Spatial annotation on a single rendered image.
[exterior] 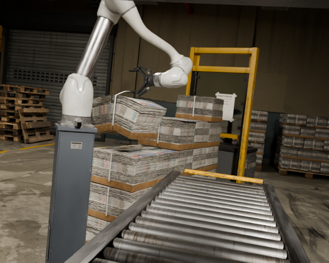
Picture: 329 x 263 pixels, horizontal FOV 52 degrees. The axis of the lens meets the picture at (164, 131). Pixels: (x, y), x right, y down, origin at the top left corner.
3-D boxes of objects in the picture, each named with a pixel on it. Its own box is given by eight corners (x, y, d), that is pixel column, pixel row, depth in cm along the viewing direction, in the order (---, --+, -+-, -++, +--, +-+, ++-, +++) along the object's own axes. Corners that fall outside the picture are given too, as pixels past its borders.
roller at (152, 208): (144, 216, 123) (145, 203, 123) (279, 240, 114) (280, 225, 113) (140, 220, 118) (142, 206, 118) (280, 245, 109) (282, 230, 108)
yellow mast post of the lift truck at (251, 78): (228, 215, 357) (248, 47, 345) (231, 213, 365) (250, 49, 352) (236, 217, 352) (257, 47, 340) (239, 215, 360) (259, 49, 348)
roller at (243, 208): (156, 203, 142) (157, 191, 142) (272, 222, 133) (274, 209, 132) (153, 206, 137) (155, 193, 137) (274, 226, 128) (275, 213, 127)
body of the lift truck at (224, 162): (180, 206, 401) (187, 140, 396) (199, 198, 448) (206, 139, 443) (237, 222, 367) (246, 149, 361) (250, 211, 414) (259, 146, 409)
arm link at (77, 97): (62, 115, 175) (66, 72, 174) (59, 113, 192) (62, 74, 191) (93, 117, 181) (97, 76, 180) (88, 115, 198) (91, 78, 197)
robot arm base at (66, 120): (60, 127, 171) (61, 116, 170) (57, 123, 191) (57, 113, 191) (96, 129, 178) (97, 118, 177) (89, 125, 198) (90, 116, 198)
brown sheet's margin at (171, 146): (137, 143, 276) (137, 138, 276) (154, 142, 302) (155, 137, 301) (178, 150, 258) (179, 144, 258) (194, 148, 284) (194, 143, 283)
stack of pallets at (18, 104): (14, 134, 920) (17, 86, 911) (46, 138, 908) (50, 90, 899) (-20, 138, 789) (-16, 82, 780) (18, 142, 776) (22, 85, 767)
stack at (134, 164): (78, 266, 234) (89, 147, 228) (163, 224, 335) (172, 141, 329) (122, 285, 215) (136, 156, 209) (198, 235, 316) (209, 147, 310)
